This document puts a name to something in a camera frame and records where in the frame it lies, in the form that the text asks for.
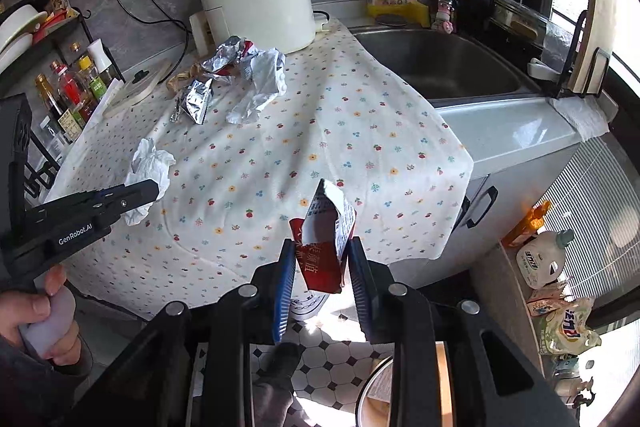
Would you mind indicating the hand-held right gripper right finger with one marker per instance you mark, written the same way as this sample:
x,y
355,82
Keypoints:
x,y
358,289

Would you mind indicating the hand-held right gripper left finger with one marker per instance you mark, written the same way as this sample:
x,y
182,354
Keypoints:
x,y
282,292

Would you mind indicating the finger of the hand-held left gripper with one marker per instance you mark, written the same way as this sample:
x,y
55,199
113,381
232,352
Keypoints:
x,y
135,202
107,194

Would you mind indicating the white tissue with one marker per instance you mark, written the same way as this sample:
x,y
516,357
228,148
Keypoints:
x,y
150,162

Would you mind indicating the red and white carton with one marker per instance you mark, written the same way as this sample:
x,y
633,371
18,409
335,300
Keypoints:
x,y
325,257

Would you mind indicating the white trash bin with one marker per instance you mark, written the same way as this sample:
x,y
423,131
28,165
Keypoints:
x,y
377,387

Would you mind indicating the person's left forearm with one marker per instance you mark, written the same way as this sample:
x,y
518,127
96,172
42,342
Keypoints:
x,y
40,387

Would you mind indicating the person's left hand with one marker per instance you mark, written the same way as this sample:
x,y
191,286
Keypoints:
x,y
30,307

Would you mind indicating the white embroidered cloth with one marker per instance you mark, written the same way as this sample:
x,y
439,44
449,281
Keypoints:
x,y
310,304

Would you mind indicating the person's foot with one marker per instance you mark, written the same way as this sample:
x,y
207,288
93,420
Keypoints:
x,y
277,377

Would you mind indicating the dark sauce bottle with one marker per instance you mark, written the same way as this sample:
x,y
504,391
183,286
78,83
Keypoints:
x,y
52,104

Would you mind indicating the round wooden lid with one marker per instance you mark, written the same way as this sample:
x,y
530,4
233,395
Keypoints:
x,y
135,89

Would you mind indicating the red sauce bottle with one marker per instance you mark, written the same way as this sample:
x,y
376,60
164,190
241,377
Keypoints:
x,y
67,87

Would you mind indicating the yellow cap seasoning bottle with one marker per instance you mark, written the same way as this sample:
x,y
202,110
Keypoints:
x,y
92,79

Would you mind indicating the crumpled brown paper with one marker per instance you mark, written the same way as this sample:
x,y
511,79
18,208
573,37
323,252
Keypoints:
x,y
177,82

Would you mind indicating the white seasoning bottle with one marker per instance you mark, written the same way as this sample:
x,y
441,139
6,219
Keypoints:
x,y
100,57

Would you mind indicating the floral tablecloth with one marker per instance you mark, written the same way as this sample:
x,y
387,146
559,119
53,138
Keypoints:
x,y
300,132

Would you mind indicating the crumpled silver red wrapper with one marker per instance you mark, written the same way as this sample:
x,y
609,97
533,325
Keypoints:
x,y
225,57

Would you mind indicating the crumpled foil wrappers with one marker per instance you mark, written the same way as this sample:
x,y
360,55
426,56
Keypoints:
x,y
260,82

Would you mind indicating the orange bottle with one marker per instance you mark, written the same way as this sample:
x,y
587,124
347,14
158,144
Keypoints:
x,y
525,227

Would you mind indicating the black spice rack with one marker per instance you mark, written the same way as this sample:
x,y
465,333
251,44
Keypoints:
x,y
82,14

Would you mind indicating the white laundry detergent bottle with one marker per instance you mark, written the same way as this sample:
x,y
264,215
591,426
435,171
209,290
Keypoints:
x,y
542,259

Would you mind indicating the small printed packet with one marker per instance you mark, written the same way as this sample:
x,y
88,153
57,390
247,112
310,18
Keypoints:
x,y
545,302

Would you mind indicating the white plate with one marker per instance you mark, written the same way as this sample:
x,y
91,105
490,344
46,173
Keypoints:
x,y
17,29

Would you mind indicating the grey sink cabinet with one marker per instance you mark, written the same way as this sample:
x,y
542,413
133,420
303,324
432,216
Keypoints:
x,y
525,157

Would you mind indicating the detergent refill pouch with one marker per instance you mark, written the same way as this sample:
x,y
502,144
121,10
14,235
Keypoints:
x,y
570,327

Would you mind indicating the steel sink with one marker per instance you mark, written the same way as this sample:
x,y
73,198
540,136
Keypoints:
x,y
440,62

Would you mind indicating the window blinds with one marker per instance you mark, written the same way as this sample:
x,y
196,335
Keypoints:
x,y
600,207

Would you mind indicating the white dishcloth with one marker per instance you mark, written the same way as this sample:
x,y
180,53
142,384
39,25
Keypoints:
x,y
582,117

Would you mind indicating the pink toy figure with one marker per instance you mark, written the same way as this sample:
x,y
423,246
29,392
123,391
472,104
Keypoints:
x,y
446,17

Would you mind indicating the white soap dish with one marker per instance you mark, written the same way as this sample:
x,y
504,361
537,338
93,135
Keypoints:
x,y
545,69

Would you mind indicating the wooden cutting board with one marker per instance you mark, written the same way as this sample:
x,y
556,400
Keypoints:
x,y
607,17

